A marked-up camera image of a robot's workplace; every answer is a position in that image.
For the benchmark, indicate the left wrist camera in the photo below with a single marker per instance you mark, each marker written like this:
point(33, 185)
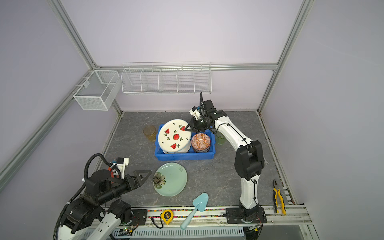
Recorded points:
point(121, 163)

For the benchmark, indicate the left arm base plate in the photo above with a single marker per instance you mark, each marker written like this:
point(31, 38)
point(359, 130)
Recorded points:
point(138, 217)

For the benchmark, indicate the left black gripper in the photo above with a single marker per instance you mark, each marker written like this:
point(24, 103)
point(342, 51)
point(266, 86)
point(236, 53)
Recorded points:
point(137, 179)

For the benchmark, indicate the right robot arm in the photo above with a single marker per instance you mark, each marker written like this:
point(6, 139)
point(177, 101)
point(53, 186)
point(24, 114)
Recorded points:
point(249, 159)

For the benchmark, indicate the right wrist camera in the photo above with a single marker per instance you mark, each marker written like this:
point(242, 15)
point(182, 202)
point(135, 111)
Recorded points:
point(195, 112)

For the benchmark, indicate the teal plastic shovel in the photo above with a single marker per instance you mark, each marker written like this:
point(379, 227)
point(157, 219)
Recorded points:
point(199, 203)

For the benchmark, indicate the green rimmed bottom plate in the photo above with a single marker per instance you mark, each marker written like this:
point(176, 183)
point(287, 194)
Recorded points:
point(170, 179)

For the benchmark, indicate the amber glass cup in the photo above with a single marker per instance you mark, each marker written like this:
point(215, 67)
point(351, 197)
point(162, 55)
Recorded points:
point(150, 132)

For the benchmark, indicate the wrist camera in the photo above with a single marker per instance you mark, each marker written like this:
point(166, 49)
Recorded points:
point(121, 163)
point(195, 112)

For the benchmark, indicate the watermelon pattern plate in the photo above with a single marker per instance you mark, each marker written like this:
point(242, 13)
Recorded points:
point(174, 137)

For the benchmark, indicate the orange patterned bowl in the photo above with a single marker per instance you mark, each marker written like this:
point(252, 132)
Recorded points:
point(201, 143)

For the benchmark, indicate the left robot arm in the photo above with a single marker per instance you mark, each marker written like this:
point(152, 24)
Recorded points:
point(99, 199)

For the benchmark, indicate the blue plastic bin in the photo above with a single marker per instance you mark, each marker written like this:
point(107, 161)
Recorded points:
point(190, 155)

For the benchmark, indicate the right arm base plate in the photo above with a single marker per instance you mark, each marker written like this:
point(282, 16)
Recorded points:
point(240, 215)

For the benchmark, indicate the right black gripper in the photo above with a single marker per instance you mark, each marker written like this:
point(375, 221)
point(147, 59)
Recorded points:
point(193, 124)

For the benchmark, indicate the yellow tape measure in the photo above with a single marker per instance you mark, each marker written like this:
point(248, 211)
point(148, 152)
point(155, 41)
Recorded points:
point(167, 216)

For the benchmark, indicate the white mesh basket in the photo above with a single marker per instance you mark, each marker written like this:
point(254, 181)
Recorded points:
point(99, 90)

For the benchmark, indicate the white wire rack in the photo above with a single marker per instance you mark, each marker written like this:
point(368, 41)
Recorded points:
point(167, 78)

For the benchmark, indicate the green glass cup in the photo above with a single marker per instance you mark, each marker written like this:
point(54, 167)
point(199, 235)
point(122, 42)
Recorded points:
point(220, 139)

